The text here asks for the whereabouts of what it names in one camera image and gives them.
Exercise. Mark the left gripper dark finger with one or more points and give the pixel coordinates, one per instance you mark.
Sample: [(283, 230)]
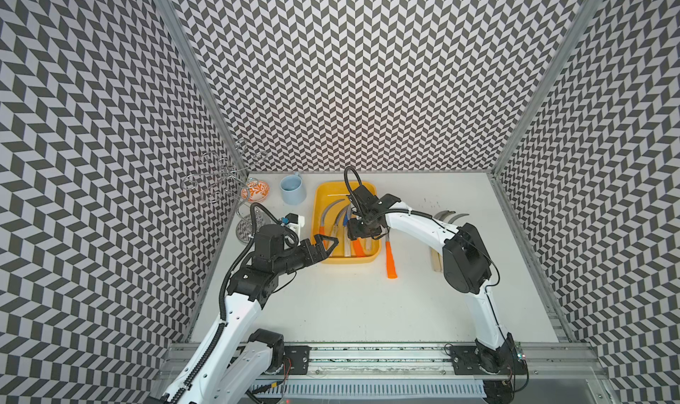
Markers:
[(324, 253), (326, 241)]

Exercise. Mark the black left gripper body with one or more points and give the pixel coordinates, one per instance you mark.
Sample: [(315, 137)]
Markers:
[(295, 258)]

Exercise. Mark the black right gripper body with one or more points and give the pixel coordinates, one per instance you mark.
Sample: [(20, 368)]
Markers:
[(362, 226)]

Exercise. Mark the sickle wooden handle group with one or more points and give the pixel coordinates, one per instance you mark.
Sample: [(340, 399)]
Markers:
[(324, 218)]

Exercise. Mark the grey sickle wooden handle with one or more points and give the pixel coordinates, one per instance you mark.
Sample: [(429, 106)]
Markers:
[(340, 230)]

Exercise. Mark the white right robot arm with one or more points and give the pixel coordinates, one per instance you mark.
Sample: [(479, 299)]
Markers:
[(466, 263)]

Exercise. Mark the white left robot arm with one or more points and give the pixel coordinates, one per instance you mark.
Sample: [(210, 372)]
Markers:
[(232, 356)]

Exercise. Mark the yellow plastic storage box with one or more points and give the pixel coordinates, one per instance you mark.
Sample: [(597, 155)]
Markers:
[(325, 194)]

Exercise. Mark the light blue ceramic cup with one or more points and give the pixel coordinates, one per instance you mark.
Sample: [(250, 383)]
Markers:
[(292, 189)]

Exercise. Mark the orange patterned white bowl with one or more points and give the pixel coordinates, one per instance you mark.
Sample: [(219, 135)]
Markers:
[(255, 190)]

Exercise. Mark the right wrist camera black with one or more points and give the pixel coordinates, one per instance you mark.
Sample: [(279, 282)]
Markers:
[(363, 197)]

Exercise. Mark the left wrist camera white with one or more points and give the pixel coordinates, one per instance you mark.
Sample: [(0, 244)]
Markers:
[(294, 222)]

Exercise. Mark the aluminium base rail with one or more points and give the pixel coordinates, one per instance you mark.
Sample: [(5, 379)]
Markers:
[(435, 372)]

